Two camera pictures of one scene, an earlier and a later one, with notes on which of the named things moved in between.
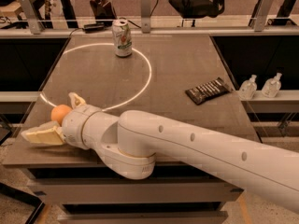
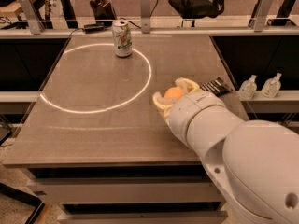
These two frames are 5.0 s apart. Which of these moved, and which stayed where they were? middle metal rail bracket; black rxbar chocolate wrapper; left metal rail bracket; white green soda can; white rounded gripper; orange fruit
Moved: orange fruit; white rounded gripper
Stayed: white green soda can; left metal rail bracket; middle metal rail bracket; black rxbar chocolate wrapper
